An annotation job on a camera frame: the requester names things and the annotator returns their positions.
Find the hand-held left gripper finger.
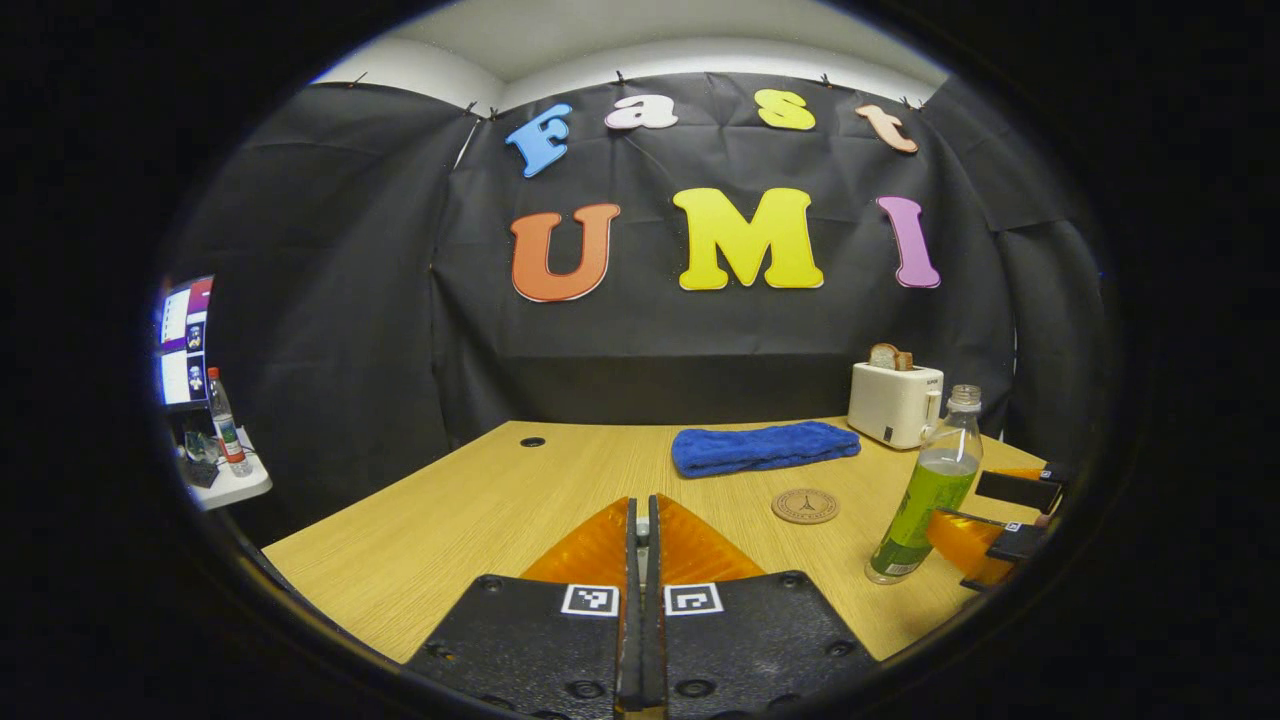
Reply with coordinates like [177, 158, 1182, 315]
[645, 494, 881, 719]
[403, 495, 647, 719]

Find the green label water bottle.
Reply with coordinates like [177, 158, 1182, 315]
[865, 384, 985, 586]

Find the white toaster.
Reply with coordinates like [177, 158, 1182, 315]
[848, 361, 945, 451]

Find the red cap plastic bottle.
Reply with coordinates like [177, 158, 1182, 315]
[206, 367, 254, 478]

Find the black backdrop cloth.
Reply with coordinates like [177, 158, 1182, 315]
[165, 70, 1111, 546]

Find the blue towel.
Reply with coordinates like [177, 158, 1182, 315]
[671, 420, 862, 479]

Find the round brown coaster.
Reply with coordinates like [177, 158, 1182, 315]
[771, 488, 841, 526]

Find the computer monitor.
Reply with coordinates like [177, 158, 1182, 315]
[157, 275, 215, 409]

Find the white side table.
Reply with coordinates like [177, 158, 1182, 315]
[180, 430, 273, 512]

